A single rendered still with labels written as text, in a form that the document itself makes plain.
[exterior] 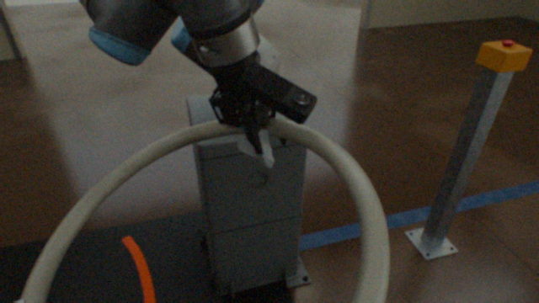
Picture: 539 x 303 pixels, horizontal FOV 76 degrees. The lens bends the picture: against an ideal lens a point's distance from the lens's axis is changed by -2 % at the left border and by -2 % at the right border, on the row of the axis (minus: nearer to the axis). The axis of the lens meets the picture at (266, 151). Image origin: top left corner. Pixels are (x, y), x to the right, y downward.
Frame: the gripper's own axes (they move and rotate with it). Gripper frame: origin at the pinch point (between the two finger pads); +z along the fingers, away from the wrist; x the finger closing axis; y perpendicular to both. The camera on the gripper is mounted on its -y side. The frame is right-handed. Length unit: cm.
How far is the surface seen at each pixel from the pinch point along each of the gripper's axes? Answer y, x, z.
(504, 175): -51, -159, 173
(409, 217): -3, -88, 145
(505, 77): -36, -98, 51
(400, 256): -5, -58, 137
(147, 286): 92, 15, 97
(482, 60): -28, -100, 45
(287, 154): 28, -38, 46
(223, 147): 43, -24, 32
